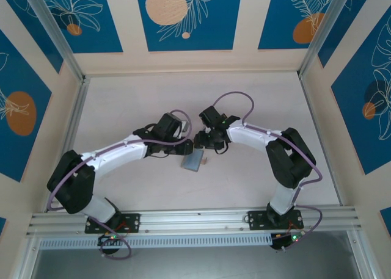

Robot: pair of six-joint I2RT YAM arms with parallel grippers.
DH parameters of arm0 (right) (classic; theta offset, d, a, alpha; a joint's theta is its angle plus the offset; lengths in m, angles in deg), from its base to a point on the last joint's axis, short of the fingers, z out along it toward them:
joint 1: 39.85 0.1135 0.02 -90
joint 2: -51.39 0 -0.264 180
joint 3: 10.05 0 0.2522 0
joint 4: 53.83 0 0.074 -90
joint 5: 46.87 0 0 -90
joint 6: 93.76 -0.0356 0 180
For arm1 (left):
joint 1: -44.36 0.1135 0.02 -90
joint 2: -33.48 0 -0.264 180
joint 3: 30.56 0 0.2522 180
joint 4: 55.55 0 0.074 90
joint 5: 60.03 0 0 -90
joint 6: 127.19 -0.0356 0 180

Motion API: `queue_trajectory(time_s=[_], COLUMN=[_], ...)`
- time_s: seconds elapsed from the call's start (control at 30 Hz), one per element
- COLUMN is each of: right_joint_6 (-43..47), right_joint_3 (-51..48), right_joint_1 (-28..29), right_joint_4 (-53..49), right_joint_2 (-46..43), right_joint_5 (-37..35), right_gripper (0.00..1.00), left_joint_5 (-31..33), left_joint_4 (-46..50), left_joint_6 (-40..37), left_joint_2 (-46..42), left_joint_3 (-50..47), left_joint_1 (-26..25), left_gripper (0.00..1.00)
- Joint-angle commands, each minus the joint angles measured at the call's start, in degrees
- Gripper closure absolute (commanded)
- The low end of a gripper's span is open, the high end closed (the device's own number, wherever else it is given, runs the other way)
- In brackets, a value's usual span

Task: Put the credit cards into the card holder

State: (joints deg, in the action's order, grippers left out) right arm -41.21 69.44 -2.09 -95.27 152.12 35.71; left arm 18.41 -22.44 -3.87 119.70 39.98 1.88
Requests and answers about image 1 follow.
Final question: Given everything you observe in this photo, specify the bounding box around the grey slotted cable duct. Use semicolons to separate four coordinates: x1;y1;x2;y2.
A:
38;233;272;250

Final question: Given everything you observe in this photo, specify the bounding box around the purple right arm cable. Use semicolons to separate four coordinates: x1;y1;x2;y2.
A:
213;91;324;252

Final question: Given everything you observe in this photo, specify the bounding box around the aluminium frame leg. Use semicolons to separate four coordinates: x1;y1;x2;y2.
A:
13;234;42;279
346;230;379;279

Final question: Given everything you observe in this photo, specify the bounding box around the long aluminium mounting rail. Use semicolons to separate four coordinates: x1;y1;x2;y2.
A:
26;206;363;236

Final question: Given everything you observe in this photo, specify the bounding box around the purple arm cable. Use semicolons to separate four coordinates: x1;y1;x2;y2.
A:
48;109;194;259
213;91;324;252

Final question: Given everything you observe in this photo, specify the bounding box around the black controller board green light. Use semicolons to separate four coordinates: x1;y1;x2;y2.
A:
271;232;304;252
97;233;123;247

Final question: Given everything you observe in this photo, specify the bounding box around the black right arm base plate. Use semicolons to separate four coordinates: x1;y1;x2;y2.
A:
247;209;305;231

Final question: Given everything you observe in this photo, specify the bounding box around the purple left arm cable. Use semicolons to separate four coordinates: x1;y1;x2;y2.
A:
48;109;194;259

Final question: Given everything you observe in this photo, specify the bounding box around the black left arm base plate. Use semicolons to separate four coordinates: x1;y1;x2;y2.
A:
84;213;141;234

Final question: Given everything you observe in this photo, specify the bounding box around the aluminium side rail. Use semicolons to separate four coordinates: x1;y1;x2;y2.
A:
45;76;92;213
298;73;346;207

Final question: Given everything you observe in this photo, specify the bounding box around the aluminium frame post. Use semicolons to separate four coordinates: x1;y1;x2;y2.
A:
298;0;359;80
21;0;87;84

